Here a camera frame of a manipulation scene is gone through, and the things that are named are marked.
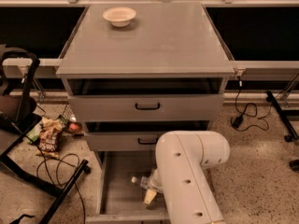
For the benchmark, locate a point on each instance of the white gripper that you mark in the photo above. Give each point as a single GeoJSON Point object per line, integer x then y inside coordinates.
{"type": "Point", "coordinates": [153, 182]}

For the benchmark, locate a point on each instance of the grey middle drawer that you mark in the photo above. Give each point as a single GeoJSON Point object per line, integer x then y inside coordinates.
{"type": "Point", "coordinates": [122, 141]}

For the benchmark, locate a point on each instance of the grey drawer cabinet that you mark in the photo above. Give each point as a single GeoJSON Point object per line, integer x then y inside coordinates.
{"type": "Point", "coordinates": [167, 49]}

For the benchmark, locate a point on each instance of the white paper bowl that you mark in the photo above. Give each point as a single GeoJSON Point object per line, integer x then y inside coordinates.
{"type": "Point", "coordinates": [119, 16]}

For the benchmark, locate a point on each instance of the grey top drawer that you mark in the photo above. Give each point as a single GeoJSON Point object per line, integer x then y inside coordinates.
{"type": "Point", "coordinates": [146, 107]}

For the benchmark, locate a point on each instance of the clear plastic water bottle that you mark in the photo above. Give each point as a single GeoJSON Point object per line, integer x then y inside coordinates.
{"type": "Point", "coordinates": [142, 182]}

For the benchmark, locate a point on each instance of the grey open bottom drawer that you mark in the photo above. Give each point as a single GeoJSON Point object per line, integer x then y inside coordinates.
{"type": "Point", "coordinates": [121, 201]}

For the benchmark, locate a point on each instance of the red apple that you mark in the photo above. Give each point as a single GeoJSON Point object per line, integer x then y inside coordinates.
{"type": "Point", "coordinates": [75, 127]}

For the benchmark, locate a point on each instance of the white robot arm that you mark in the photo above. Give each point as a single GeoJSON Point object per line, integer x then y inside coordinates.
{"type": "Point", "coordinates": [181, 158]}

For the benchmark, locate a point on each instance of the green snack bag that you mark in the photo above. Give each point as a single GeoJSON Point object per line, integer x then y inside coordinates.
{"type": "Point", "coordinates": [33, 135]}

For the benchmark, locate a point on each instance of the black wheeled stand base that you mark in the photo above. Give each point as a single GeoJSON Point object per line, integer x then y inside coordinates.
{"type": "Point", "coordinates": [286, 117]}

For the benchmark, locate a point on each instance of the black metal stand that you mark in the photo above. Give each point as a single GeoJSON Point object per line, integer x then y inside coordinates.
{"type": "Point", "coordinates": [21, 122]}

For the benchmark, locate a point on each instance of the brown chip bag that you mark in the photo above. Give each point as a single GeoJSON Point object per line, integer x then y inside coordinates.
{"type": "Point", "coordinates": [49, 138]}

